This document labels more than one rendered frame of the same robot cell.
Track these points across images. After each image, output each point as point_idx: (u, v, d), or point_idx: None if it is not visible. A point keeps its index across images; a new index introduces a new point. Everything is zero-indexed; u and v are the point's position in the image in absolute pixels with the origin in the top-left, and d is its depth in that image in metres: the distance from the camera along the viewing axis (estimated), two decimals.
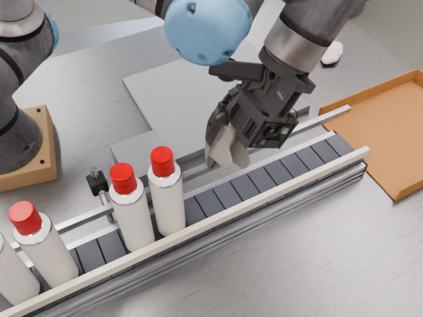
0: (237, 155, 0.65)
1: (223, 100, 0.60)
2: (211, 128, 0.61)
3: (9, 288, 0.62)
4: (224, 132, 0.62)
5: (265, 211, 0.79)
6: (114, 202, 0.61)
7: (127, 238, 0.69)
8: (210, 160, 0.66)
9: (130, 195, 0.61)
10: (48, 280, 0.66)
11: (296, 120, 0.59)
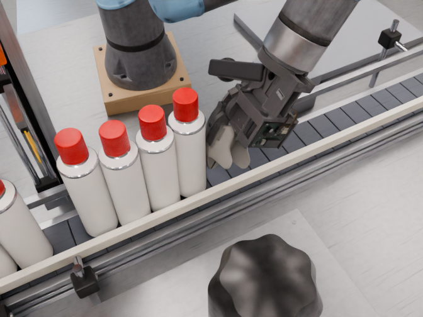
0: (237, 155, 0.65)
1: (222, 100, 0.60)
2: (211, 128, 0.61)
3: (92, 212, 0.59)
4: (224, 132, 0.62)
5: (413, 119, 0.81)
6: (150, 153, 0.55)
7: (160, 198, 0.63)
8: (210, 160, 0.66)
9: (165, 139, 0.55)
10: (121, 215, 0.62)
11: (295, 120, 0.59)
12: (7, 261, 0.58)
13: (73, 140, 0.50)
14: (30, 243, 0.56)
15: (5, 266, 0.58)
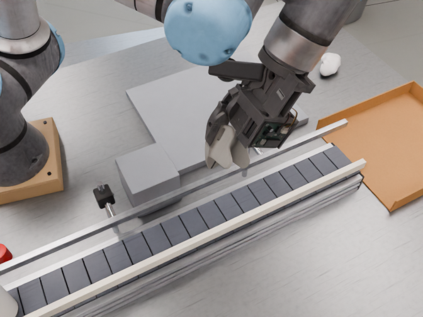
0: (237, 155, 0.65)
1: (223, 100, 0.60)
2: (211, 128, 0.61)
3: None
4: (224, 132, 0.62)
5: (265, 222, 0.82)
6: None
7: None
8: (210, 160, 0.66)
9: None
10: None
11: (296, 119, 0.59)
12: None
13: None
14: None
15: None
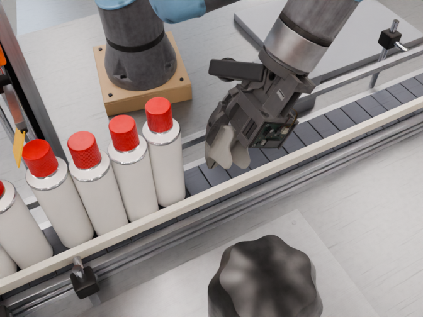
0: (237, 155, 0.65)
1: (223, 100, 0.60)
2: (211, 128, 0.61)
3: (65, 224, 0.58)
4: (224, 132, 0.62)
5: (413, 120, 0.81)
6: (123, 163, 0.54)
7: (136, 208, 0.62)
8: (210, 160, 0.66)
9: (137, 150, 0.54)
10: (97, 226, 0.61)
11: (296, 120, 0.59)
12: (7, 262, 0.58)
13: (40, 152, 0.49)
14: (30, 244, 0.56)
15: (5, 266, 0.58)
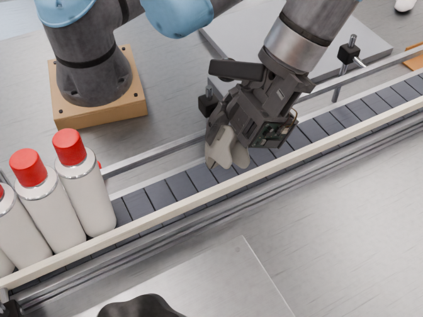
0: (237, 155, 0.65)
1: (223, 100, 0.60)
2: (211, 128, 0.61)
3: None
4: (224, 132, 0.62)
5: (371, 138, 0.78)
6: (28, 199, 0.51)
7: (55, 241, 0.59)
8: (210, 160, 0.66)
9: (44, 184, 0.51)
10: (13, 261, 0.58)
11: (296, 120, 0.59)
12: None
13: None
14: None
15: None
